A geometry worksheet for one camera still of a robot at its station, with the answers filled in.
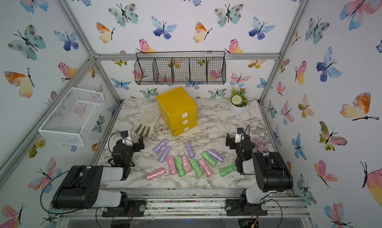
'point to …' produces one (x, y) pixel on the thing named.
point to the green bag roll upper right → (213, 162)
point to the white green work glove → (145, 124)
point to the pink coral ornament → (260, 145)
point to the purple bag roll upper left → (159, 146)
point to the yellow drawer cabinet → (178, 110)
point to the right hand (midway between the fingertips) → (237, 132)
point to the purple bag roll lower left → (164, 154)
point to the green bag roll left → (181, 170)
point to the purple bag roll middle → (190, 150)
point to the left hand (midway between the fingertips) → (135, 134)
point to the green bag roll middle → (195, 166)
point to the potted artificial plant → (239, 102)
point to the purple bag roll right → (216, 156)
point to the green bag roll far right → (227, 170)
